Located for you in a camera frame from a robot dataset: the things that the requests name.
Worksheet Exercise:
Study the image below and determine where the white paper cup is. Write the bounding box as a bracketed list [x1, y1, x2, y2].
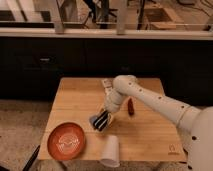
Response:
[100, 135, 120, 168]

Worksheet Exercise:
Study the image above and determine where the wooden table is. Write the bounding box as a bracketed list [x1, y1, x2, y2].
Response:
[39, 77, 186, 161]

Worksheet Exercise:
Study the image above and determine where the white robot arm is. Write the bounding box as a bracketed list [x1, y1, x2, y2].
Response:
[92, 75, 213, 171]

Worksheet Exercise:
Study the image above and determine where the orange patterned bowl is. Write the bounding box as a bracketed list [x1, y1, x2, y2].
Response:
[47, 122, 86, 161]

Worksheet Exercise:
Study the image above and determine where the white and tan gripper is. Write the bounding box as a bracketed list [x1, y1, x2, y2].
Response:
[95, 108, 113, 131]

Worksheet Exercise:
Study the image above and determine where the red chili pepper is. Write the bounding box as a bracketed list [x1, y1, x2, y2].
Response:
[127, 98, 134, 116]

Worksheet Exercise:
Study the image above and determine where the blue eraser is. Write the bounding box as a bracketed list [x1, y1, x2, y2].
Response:
[89, 115, 97, 127]

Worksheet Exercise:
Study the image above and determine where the black cabinet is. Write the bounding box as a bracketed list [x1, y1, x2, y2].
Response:
[0, 37, 213, 106]

